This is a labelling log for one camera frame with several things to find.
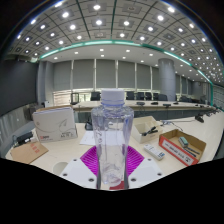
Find teal grey eraser block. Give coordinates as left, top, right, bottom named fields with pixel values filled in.
left=177, top=136, right=190, bottom=149

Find open white cardboard box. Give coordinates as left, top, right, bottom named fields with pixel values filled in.
left=130, top=115, right=165, bottom=145

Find clear plastic bottle white cap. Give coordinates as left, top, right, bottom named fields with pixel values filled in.
left=90, top=88, right=135, bottom=190

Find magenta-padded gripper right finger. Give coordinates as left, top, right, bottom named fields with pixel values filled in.
left=123, top=144, right=165, bottom=190

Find flat brown cardboard envelope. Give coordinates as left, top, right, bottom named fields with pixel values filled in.
left=9, top=140, right=50, bottom=165

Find white printed cardboard box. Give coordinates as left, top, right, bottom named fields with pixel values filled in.
left=31, top=105, right=79, bottom=143

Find white remote control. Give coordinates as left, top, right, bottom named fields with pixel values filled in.
left=143, top=143, right=166, bottom=161

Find group of round ceiling lights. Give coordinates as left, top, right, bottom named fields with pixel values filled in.
left=14, top=1, right=218, bottom=73

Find long curved conference table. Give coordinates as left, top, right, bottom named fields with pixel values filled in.
left=71, top=99, right=216, bottom=114

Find black device with cable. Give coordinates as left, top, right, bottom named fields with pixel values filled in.
left=13, top=131, right=35, bottom=147

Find black pen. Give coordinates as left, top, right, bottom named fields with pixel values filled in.
left=183, top=146, right=201, bottom=158

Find flat round red coaster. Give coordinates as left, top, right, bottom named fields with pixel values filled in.
left=109, top=181, right=126, bottom=191

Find black tool in box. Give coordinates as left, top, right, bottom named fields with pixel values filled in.
left=141, top=125, right=159, bottom=137

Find open brown box red side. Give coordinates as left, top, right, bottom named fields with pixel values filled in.
left=158, top=128, right=207, bottom=167

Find group of black office chairs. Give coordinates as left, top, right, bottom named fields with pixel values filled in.
left=89, top=90, right=169, bottom=102

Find black desk microphone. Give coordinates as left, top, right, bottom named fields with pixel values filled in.
left=194, top=112, right=205, bottom=124

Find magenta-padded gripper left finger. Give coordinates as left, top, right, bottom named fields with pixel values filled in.
left=59, top=145, right=102, bottom=190

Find white paper sheet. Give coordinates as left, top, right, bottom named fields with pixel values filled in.
left=79, top=130, right=98, bottom=147

